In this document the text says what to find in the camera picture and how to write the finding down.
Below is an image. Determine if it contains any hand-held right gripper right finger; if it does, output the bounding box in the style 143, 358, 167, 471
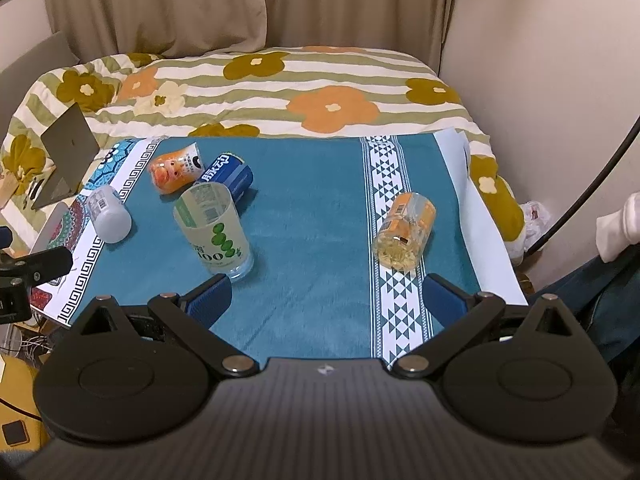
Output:
391, 273, 582, 377

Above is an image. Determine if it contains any white cloth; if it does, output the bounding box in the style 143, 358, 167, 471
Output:
596, 195, 640, 264

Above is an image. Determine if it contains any beige curtain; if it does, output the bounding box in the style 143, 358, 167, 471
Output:
40, 0, 457, 62

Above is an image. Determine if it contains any blue drink can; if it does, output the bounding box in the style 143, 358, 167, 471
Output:
194, 152, 254, 200

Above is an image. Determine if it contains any clear cup with green print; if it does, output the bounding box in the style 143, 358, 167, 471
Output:
172, 182, 254, 282

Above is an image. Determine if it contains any white sheet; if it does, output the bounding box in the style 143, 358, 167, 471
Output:
432, 127, 530, 307

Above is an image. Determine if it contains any dark blue garment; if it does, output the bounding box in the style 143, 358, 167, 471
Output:
530, 252, 640, 367

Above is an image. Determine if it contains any grey laptop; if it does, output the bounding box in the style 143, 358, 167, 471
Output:
31, 102, 101, 211

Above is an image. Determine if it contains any white plastic bag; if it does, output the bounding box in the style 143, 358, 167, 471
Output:
520, 200, 552, 242

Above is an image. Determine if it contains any black cable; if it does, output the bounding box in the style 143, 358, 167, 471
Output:
524, 117, 640, 261

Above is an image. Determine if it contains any white plastic bottle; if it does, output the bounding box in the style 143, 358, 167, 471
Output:
86, 185, 133, 244

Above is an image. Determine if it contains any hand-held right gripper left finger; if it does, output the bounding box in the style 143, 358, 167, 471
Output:
74, 275, 260, 377

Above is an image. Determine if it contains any floral striped blanket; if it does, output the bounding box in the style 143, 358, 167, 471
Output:
0, 46, 526, 261

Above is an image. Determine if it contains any teal patterned cloth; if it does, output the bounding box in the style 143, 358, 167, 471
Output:
30, 135, 501, 363

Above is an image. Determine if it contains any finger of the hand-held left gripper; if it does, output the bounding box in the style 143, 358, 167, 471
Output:
0, 247, 74, 289

